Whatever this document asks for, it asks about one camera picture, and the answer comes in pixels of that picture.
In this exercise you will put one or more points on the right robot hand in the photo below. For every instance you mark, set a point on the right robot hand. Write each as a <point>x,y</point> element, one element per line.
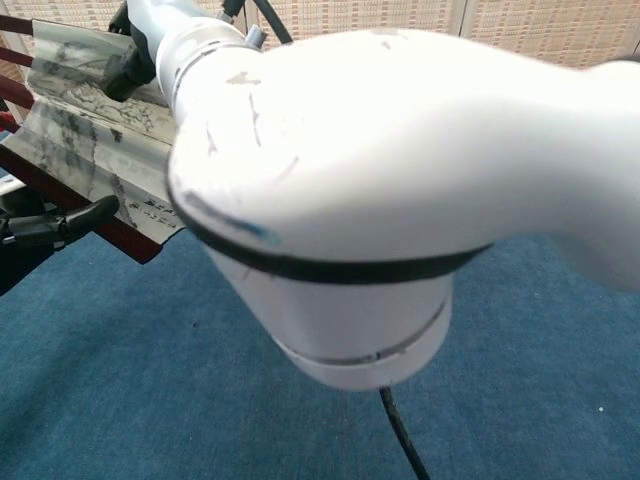
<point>125,70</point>

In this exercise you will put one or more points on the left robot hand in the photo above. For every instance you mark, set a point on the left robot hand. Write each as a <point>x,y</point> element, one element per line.
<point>30,230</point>

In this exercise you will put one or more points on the red-ribbed paper folding fan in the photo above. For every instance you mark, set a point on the red-ribbed paper folding fan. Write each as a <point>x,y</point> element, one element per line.
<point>75,140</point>

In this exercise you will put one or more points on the woven folding screen panel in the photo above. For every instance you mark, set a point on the woven folding screen panel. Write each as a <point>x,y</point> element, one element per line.
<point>550,25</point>
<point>50,7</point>
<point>350,15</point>

